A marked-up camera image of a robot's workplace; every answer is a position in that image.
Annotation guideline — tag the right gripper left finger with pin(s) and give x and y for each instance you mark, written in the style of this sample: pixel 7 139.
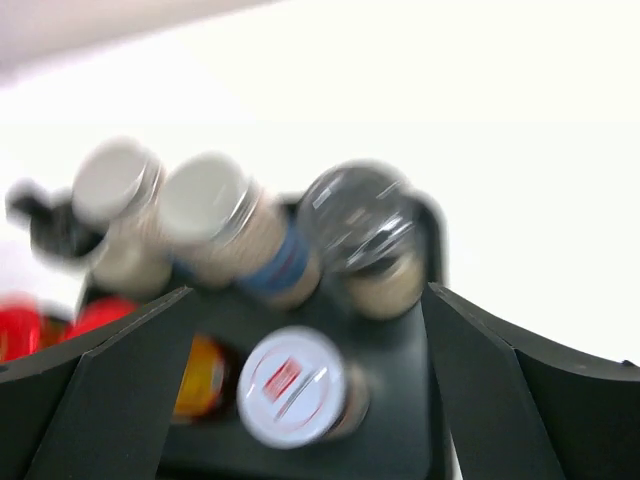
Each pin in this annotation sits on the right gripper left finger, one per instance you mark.
pixel 98 406

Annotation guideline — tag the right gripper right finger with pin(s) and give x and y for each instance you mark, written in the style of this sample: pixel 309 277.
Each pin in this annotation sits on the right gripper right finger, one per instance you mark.
pixel 520 406

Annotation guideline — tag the red-lid chili sauce jar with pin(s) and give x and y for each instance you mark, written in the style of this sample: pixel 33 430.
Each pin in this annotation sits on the red-lid chili sauce jar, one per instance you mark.
pixel 208 387
pixel 27 328

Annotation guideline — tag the black-cap clear bottle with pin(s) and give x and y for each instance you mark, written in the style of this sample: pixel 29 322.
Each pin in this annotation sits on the black-cap clear bottle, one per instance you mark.
pixel 54 229

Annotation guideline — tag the red-white label lid jar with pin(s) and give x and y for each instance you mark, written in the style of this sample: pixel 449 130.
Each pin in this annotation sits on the red-white label lid jar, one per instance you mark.
pixel 296 388

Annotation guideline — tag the silver-lid bead jar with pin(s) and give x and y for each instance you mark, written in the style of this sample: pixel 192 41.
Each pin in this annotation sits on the silver-lid bead jar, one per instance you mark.
pixel 217 216
pixel 113 194

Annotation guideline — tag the silver-cap seasoning bottle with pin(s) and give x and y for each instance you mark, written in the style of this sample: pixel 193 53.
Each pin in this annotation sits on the silver-cap seasoning bottle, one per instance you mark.
pixel 360 220

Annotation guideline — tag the black rectangular tray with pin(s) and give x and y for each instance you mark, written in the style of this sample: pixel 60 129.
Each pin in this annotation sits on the black rectangular tray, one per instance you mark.
pixel 403 435

